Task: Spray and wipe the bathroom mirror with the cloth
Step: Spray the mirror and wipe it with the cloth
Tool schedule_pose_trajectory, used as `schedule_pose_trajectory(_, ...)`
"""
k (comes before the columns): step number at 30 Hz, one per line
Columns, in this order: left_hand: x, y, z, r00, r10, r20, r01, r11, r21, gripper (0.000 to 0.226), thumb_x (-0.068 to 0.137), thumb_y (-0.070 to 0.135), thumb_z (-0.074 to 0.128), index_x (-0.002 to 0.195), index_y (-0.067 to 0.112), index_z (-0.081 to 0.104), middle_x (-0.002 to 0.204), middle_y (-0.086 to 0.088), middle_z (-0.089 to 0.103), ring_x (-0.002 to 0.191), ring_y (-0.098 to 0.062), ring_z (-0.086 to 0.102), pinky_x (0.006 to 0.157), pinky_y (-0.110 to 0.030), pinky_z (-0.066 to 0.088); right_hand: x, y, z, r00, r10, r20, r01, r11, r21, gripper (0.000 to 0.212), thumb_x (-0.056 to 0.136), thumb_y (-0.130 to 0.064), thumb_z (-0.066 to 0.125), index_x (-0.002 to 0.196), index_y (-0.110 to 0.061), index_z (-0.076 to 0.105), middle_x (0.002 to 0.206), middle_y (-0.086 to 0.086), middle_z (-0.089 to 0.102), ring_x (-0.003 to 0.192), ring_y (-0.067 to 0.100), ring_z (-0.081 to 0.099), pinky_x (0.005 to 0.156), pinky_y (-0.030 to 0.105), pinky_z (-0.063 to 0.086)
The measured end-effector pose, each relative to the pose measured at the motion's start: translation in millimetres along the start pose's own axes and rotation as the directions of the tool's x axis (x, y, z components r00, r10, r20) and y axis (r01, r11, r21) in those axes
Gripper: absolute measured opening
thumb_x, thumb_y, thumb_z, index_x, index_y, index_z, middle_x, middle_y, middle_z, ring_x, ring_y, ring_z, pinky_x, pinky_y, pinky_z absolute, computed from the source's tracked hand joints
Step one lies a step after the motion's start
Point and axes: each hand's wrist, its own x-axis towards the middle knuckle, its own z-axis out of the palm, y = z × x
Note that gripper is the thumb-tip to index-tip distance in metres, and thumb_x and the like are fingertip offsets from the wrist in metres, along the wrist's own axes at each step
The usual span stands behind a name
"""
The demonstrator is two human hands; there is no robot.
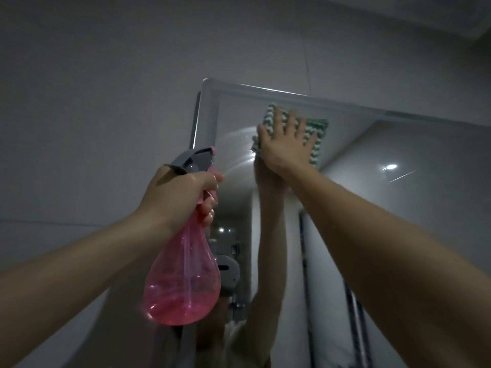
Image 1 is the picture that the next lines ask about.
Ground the person's left hand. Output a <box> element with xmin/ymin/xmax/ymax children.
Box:
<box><xmin>135</xmin><ymin>165</ymin><xmax>225</xmax><ymax>237</ymax></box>

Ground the person's right hand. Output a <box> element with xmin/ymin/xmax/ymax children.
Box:
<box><xmin>256</xmin><ymin>107</ymin><xmax>318</xmax><ymax>179</ymax></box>

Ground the green white striped cloth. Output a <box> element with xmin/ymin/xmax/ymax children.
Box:
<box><xmin>251</xmin><ymin>103</ymin><xmax>330</xmax><ymax>170</ymax></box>

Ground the wall mirror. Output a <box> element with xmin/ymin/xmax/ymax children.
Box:
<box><xmin>191</xmin><ymin>77</ymin><xmax>491</xmax><ymax>368</ymax></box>

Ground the pink spray bottle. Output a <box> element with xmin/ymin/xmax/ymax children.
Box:
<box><xmin>143</xmin><ymin>146</ymin><xmax>222</xmax><ymax>326</ymax></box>

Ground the person's right forearm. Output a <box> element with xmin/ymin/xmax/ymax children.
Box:
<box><xmin>277</xmin><ymin>169</ymin><xmax>491</xmax><ymax>368</ymax></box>

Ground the person's left forearm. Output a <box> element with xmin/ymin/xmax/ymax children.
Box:
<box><xmin>0</xmin><ymin>211</ymin><xmax>174</xmax><ymax>368</ymax></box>

